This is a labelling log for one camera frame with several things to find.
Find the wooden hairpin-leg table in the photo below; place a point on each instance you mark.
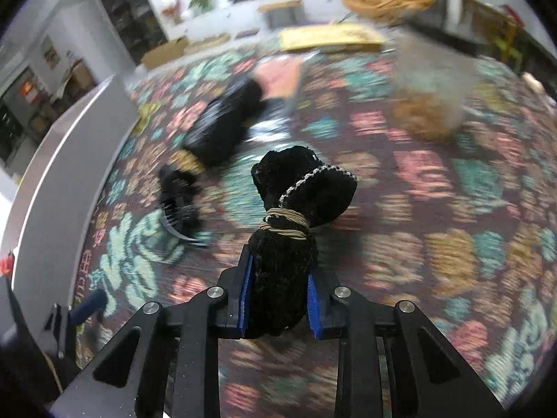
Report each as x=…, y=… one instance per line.
x=280, y=6

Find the orange plush claw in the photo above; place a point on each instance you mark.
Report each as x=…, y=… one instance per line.
x=5, y=266

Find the clear plastic package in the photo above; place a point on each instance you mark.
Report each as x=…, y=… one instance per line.
x=280, y=80

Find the yellow-green stool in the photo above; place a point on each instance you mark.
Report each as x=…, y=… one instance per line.
x=507, y=45

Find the white television cabinet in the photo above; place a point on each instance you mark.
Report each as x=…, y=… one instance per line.
x=243, y=11

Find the black bow hair claw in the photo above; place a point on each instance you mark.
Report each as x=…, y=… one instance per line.
x=176, y=196

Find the red cloth on desk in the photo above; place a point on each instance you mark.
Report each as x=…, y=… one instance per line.
x=511, y=12

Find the yellow flat box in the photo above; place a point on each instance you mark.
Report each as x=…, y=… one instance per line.
x=326, y=37

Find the wooden side desk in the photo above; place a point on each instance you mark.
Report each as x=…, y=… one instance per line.
x=478, y=17

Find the red flower arrangement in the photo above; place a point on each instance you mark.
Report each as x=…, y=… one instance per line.
x=174, y=8

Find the cardboard box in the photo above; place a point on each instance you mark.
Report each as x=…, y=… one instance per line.
x=165, y=52

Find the white storage box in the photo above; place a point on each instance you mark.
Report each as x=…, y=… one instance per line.
x=74, y=170

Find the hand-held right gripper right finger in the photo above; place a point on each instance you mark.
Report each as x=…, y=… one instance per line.
x=315, y=309

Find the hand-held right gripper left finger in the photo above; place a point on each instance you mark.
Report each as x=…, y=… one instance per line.
x=246, y=296

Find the black shiny cloth roll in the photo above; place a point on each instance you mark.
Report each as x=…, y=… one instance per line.
x=222, y=126

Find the colourful patterned blanket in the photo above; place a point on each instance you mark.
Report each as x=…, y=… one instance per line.
x=435, y=226

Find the dark glass bookshelf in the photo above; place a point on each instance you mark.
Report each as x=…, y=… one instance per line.
x=126, y=8

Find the black fuzzy cloth bundle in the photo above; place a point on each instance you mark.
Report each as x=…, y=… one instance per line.
x=283, y=270

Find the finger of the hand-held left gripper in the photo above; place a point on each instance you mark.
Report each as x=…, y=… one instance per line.
x=89, y=307

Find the orange lounge chair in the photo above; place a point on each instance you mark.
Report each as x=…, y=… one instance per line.
x=391, y=2

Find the clear jar with black lid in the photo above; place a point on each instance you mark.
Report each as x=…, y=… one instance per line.
x=426, y=113

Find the bushy green potted plant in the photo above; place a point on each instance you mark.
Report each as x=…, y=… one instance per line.
x=202, y=2

